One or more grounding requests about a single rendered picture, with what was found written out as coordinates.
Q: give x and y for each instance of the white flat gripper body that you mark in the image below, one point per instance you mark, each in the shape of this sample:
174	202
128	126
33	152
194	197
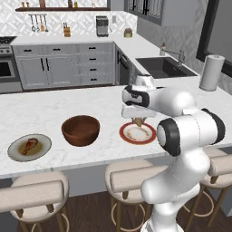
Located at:
137	111

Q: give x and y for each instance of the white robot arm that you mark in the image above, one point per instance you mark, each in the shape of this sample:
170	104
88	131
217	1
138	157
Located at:
187	127

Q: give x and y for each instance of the sweet potato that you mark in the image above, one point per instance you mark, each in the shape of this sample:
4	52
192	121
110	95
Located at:
138	122

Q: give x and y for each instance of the brown wooden bowl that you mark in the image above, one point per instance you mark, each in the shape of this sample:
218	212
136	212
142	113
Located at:
81	130

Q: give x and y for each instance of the chicken drumstick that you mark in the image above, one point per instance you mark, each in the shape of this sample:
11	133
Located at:
29	145

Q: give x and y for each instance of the red rimmed white plate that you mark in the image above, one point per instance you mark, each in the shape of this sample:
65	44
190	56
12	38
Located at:
139	134

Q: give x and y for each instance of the dark dishwasher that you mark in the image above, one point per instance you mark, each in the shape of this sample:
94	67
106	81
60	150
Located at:
123	68

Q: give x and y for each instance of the dark grey sink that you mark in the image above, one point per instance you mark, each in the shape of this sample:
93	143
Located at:
164	68

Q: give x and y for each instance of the beige round bar stool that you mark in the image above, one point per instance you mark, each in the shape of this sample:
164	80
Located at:
127	175
220	166
36	187

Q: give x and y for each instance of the white soap dispenser bottle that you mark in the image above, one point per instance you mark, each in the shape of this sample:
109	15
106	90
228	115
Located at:
162	50

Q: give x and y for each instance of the silver tap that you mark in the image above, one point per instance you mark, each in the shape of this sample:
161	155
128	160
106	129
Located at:
178	56

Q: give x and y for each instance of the beige round canister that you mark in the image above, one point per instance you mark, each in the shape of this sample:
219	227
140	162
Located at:
128	33

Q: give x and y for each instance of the white paper towel roll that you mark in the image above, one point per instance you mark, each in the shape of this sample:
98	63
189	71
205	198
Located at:
211	74

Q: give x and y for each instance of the grey cupboard run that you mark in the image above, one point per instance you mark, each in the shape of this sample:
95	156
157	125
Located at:
63	66

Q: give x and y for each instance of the silver coffee machine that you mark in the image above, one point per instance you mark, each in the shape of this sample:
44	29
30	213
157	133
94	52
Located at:
102	26

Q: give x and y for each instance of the grey plate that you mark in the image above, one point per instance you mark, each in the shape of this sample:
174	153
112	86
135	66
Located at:
42	148

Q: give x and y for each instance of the black framed window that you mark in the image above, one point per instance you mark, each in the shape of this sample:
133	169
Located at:
208	33

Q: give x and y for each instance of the wooden knife block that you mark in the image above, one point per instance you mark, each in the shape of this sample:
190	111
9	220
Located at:
67	31

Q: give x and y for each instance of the yellow jar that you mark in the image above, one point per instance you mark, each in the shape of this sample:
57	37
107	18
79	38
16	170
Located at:
75	4

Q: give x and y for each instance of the dark jar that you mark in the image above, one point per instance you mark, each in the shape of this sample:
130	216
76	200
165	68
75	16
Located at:
70	3

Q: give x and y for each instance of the hanging wooden spatula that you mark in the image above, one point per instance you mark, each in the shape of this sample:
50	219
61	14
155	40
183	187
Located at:
42	26

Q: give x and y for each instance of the hanging metal spoon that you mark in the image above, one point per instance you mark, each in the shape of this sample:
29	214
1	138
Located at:
37	24

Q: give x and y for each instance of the hanging metal ladle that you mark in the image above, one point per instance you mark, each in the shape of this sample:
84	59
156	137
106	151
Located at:
33	25

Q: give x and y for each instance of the steel oven with hob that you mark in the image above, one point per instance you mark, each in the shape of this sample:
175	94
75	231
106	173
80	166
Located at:
7	69

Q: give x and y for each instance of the brown box on shelf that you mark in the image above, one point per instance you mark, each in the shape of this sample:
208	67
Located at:
42	3

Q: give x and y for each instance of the small brown bottle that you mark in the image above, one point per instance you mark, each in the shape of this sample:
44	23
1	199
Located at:
27	4
22	4

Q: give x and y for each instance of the white wall socket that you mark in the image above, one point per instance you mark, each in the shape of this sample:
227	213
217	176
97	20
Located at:
114	19

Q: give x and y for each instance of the grey glass wall cupboard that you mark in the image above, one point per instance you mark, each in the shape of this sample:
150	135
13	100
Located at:
169	12

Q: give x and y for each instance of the dark wooden wall shelf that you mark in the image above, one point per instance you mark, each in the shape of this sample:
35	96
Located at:
60	9

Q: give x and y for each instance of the rail for hanging tools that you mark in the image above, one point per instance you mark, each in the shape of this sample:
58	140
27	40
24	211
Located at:
37	14

